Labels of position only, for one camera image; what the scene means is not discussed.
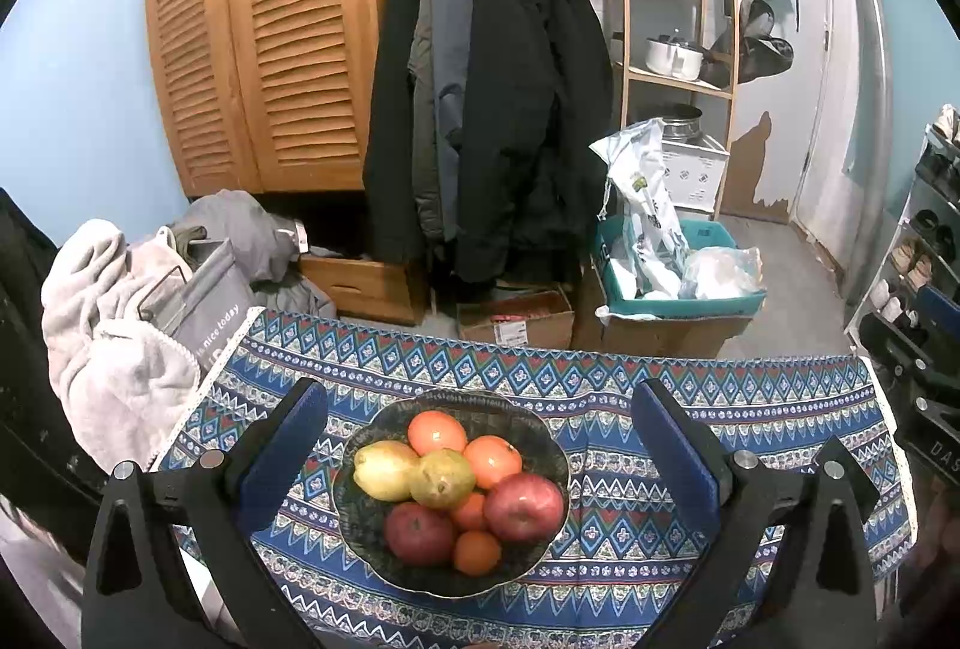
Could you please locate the dark hanging bag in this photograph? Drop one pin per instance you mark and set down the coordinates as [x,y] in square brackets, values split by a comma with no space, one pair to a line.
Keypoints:
[757,49]

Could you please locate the white fleece blanket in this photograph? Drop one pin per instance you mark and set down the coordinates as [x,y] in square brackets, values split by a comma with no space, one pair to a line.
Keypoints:
[97,356]

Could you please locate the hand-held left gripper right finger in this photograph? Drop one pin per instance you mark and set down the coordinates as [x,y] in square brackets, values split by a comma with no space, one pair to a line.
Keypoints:
[675,446]

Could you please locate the wooden shelf rack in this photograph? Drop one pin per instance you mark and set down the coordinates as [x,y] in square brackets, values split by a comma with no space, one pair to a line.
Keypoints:
[622,19]

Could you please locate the white shoe rack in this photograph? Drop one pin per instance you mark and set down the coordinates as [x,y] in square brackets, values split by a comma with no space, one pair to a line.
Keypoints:
[862,311]

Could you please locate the person's right hand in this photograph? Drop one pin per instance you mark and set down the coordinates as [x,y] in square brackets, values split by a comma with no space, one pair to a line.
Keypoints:
[941,529]

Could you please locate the group of shoes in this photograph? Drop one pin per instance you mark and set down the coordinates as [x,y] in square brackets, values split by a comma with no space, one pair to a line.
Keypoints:
[919,266]

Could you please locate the steel pot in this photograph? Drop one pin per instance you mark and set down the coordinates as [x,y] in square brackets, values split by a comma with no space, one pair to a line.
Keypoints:
[684,128]

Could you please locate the yellow-green pear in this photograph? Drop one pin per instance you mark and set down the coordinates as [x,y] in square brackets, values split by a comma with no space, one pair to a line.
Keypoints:
[442,478]

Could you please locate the blue patterned tablecloth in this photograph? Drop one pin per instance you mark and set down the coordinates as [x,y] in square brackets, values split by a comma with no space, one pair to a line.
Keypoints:
[600,394]

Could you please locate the dark jacket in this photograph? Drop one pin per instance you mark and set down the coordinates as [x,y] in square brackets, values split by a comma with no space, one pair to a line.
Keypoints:
[390,169]

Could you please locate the clear plastic bag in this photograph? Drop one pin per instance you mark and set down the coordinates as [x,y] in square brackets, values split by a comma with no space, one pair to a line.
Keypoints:
[720,274]

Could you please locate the grey jacket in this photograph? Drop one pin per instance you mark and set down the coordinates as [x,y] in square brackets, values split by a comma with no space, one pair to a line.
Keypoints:
[450,94]

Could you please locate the white patterned bin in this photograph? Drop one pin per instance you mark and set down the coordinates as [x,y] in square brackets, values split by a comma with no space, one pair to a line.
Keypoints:
[694,177]

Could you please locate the large red apple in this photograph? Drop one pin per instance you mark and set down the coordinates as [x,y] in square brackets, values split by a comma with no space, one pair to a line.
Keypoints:
[525,506]

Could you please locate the white cooking pot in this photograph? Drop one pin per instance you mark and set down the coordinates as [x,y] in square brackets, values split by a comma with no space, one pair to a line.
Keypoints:
[671,60]

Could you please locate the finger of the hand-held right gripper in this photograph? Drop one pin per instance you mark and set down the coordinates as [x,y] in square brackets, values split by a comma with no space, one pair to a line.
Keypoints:
[859,473]
[941,308]

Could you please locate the black hooded coat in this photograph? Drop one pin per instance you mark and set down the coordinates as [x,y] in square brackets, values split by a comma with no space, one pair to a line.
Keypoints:
[525,94]

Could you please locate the grey laundry bag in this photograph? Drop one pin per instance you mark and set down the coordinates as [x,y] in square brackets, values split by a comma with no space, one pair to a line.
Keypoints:
[217,304]

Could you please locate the large cardboard box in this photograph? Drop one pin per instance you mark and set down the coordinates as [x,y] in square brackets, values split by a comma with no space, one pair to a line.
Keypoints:
[660,338]

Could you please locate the wooden louvered wardrobe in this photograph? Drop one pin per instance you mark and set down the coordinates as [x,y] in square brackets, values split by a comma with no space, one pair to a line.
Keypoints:
[285,34]

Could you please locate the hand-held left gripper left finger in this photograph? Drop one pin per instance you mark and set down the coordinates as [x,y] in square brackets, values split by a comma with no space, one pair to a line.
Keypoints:
[289,446]

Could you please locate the small red apple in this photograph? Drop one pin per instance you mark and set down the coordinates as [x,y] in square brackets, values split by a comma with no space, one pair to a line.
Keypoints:
[418,533]

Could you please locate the white door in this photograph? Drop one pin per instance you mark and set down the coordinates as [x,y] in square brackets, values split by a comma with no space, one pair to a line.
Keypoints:
[814,57]

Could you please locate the yellow pear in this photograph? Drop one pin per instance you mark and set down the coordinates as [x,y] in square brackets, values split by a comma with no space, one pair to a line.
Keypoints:
[382,469]

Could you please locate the dark glass plate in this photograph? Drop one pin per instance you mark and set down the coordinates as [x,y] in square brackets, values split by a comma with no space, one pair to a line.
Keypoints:
[540,454]

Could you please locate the small orange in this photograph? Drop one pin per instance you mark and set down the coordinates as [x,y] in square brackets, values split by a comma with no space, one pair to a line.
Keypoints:
[470,512]
[477,553]

